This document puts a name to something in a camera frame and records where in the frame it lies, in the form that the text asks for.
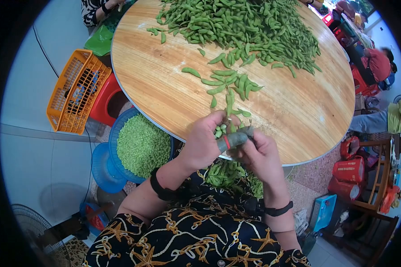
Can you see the person's left hand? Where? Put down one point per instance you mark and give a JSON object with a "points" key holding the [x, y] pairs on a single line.
{"points": [[200, 143]]}

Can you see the person's right hand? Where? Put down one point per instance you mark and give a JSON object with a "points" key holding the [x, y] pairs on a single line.
{"points": [[264, 163]]}

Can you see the person's left thumb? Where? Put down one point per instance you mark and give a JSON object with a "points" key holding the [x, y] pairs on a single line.
{"points": [[232, 140]]}

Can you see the person's left fingers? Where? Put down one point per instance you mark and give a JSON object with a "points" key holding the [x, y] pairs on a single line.
{"points": [[220, 116]]}

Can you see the person's right thumb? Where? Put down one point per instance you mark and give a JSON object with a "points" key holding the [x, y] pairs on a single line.
{"points": [[249, 132]]}

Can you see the person's right fingers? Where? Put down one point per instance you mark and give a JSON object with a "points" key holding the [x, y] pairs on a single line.
{"points": [[257, 150]]}

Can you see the handful of shelled beans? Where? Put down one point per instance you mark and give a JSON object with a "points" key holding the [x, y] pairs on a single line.
{"points": [[220, 130]]}

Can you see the single green soybean pod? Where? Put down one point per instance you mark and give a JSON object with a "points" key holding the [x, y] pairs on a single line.
{"points": [[233, 127]]}

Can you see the heap of empty pod shells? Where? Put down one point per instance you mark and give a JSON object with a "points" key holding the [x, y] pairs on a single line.
{"points": [[225, 175]]}

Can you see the black wrist band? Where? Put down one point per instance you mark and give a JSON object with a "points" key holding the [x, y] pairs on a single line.
{"points": [[160, 190], [274, 210]]}

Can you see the heap of shelled green beans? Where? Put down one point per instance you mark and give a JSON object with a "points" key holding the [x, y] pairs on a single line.
{"points": [[142, 147]]}

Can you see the pile of green soybean pods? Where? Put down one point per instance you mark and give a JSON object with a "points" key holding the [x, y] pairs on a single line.
{"points": [[247, 30]]}

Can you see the blue plastic box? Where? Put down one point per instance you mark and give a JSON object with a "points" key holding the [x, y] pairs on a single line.
{"points": [[324, 212]]}

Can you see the red bag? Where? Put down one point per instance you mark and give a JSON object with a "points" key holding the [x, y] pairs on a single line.
{"points": [[349, 148]]}

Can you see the person's body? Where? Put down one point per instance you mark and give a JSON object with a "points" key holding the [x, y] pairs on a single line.
{"points": [[200, 233]]}

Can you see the blue plastic sieve basket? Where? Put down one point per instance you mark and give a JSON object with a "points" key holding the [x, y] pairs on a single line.
{"points": [[115, 133]]}

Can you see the red plastic stool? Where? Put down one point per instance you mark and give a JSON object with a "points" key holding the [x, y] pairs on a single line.
{"points": [[103, 100]]}

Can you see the stack of red stools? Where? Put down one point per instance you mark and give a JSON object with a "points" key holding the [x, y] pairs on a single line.
{"points": [[362, 85]]}

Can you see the wooden chair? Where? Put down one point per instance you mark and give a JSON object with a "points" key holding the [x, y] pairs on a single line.
{"points": [[377, 187]]}

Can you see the green plastic bag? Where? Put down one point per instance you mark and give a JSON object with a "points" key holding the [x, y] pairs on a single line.
{"points": [[100, 41]]}

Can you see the orange plastic crate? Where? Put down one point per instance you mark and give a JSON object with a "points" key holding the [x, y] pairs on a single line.
{"points": [[75, 93]]}

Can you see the black standing fan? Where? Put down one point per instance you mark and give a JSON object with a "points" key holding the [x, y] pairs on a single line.
{"points": [[40, 237]]}

